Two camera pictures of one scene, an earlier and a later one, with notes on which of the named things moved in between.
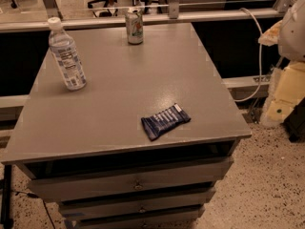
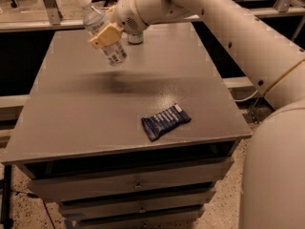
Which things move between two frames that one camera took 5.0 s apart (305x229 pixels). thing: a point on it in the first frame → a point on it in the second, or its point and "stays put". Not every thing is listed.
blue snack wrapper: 157,123 stays put
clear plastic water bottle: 65,55 → 94,20
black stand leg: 6,220 stays put
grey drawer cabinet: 88,150 stays put
